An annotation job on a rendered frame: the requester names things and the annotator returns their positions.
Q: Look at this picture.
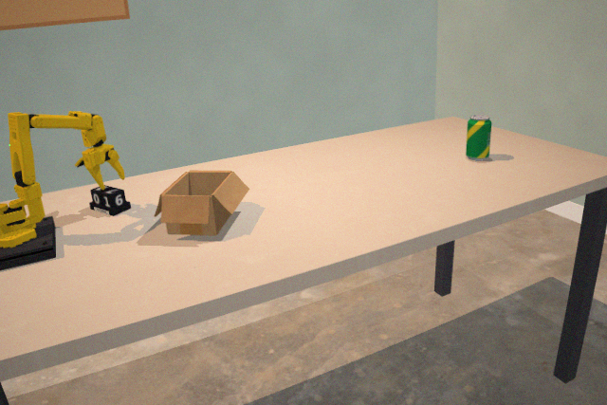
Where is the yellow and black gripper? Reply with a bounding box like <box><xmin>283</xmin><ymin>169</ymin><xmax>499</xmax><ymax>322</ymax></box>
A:
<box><xmin>75</xmin><ymin>144</ymin><xmax>124</xmax><ymax>190</ymax></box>

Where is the green drink can with yellow stripes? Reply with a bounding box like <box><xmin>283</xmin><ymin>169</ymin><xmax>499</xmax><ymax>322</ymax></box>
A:
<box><xmin>466</xmin><ymin>115</ymin><xmax>491</xmax><ymax>160</ymax></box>

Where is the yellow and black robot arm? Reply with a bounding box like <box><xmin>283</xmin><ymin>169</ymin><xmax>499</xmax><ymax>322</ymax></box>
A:
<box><xmin>0</xmin><ymin>111</ymin><xmax>106</xmax><ymax>248</ymax></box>

